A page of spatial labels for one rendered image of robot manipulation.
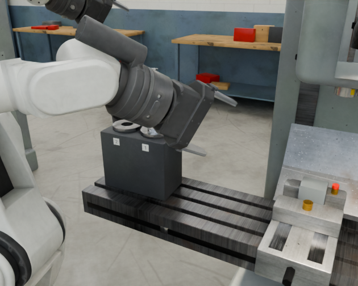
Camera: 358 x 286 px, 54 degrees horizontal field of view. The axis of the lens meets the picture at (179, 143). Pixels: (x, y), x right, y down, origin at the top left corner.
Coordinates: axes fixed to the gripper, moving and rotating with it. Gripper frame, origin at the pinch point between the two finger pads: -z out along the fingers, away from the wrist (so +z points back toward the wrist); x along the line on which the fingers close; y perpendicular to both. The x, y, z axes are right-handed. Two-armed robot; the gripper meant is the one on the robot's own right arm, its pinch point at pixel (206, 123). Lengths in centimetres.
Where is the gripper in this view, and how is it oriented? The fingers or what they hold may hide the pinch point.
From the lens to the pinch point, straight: 62.2
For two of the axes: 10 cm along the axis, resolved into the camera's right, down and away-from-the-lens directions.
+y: -4.1, -4.7, 7.8
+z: -7.7, -2.8, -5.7
